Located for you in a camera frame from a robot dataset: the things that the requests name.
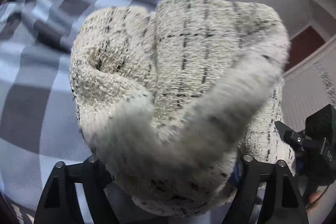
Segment blue checked bed sheet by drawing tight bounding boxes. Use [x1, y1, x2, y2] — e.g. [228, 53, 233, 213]
[0, 0, 265, 224]

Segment person's right hand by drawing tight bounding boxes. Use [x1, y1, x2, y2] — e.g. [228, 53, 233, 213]
[307, 186, 330, 207]

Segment red-brown door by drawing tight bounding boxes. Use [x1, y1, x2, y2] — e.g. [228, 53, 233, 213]
[285, 25, 326, 72]

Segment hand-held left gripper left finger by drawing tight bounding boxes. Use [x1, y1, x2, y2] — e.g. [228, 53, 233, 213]
[34, 156, 120, 224]

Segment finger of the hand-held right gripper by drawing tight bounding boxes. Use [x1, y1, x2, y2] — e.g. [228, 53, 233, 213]
[274, 120, 309, 152]

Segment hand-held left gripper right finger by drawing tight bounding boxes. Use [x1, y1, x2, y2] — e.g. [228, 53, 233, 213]
[222, 154, 309, 224]

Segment cream plaid jacket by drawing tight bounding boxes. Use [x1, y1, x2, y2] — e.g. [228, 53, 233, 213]
[70, 0, 297, 218]

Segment white patterned door panel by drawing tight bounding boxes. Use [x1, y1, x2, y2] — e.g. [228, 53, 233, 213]
[281, 35, 336, 135]

